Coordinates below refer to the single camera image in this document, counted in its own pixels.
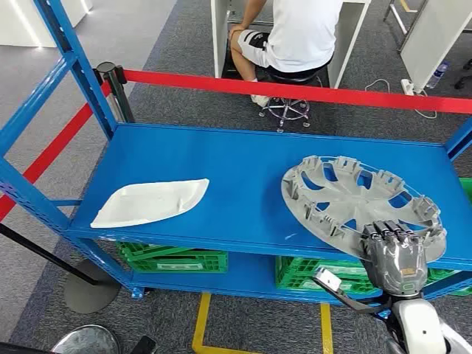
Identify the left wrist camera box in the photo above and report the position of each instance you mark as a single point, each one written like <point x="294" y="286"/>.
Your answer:
<point x="146" y="346"/>

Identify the clear water bottle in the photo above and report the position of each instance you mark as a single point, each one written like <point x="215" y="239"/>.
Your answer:
<point x="439" y="73"/>

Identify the white power strip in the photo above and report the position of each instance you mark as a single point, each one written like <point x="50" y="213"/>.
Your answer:
<point x="407" y="86"/>

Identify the round steel stanchion base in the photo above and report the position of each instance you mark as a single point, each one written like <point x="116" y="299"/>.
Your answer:
<point x="86" y="342"/>

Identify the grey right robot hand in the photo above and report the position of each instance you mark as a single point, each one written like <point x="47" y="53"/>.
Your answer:
<point x="396" y="264"/>

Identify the black stool chrome base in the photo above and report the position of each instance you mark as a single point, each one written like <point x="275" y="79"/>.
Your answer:
<point x="294" y="77"/>

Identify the blue metal shelf rack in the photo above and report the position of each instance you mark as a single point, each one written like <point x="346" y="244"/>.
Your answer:
<point x="239" y="185"/>

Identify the black stanchion round base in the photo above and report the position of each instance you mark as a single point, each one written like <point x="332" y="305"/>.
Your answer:
<point x="92" y="293"/>

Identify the grey plastic wheel hubcap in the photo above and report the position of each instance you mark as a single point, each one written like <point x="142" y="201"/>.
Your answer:
<point x="347" y="193"/>

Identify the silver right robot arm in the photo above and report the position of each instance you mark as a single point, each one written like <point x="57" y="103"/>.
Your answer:
<point x="420" y="327"/>

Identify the white plastic cover part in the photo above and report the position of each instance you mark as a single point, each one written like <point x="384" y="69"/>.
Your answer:
<point x="147" y="203"/>

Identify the black office chair base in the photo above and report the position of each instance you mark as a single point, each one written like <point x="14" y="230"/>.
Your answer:
<point x="464" y="75"/>

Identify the person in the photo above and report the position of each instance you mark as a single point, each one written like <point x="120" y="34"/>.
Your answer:
<point x="298" y="34"/>

